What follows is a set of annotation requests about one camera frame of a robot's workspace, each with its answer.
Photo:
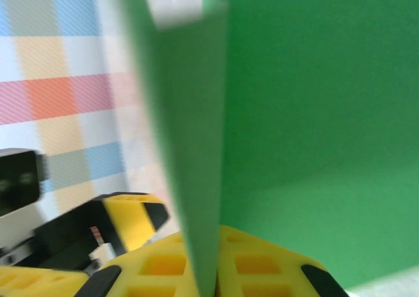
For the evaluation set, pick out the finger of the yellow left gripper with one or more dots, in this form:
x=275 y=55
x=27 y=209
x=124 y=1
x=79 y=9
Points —
x=131 y=218
x=32 y=282

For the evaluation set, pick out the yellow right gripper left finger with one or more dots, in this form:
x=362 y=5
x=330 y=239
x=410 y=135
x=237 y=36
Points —
x=157 y=267

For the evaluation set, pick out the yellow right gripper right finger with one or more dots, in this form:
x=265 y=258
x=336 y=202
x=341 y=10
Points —
x=262 y=271

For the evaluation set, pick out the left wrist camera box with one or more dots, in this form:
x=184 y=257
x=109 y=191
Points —
x=18 y=179

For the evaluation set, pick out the green square paper sheet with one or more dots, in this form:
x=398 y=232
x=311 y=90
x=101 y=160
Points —
x=294 y=114

